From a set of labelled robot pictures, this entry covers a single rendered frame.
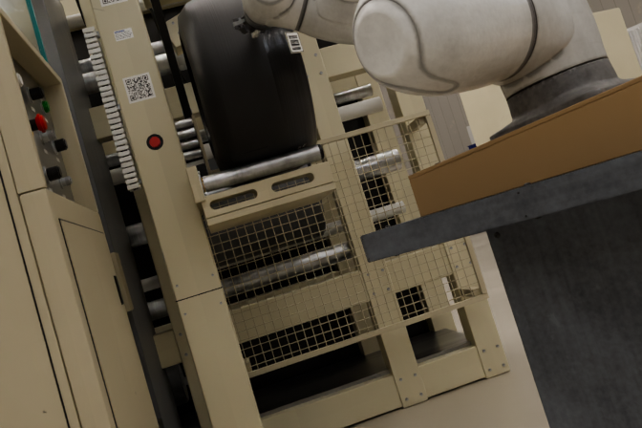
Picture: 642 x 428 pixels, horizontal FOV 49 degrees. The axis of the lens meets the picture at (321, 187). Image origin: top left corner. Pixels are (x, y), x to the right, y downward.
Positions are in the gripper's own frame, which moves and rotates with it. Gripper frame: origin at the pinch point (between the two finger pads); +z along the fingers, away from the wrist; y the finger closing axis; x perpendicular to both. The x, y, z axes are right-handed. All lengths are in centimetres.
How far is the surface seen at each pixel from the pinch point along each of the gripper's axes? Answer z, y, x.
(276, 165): 10.1, 3.1, 35.3
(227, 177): 10.0, 16.6, 34.6
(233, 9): 8.9, 2.7, -8.2
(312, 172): 7.1, -5.6, 39.7
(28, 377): -51, 62, 58
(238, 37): 3.7, 4.2, 0.4
